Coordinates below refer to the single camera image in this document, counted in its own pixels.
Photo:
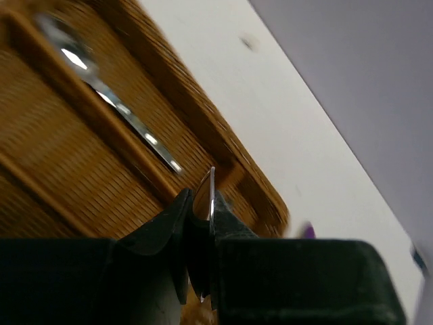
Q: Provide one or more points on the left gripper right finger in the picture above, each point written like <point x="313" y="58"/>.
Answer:
<point x="258" y="280"/>

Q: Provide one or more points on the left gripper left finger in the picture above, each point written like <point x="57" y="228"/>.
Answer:
<point x="139" y="279"/>

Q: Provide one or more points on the purple bowl spoon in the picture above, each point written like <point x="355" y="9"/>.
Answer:
<point x="305" y="231"/>

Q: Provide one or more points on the silver spoon patterned handle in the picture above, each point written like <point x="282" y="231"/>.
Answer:
<point x="203" y="212"/>

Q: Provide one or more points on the silver spoon pink handle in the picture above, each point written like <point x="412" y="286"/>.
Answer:
<point x="75" y="52"/>

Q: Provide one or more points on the woven wicker cutlery basket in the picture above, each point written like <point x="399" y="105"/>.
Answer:
<point x="69" y="167"/>

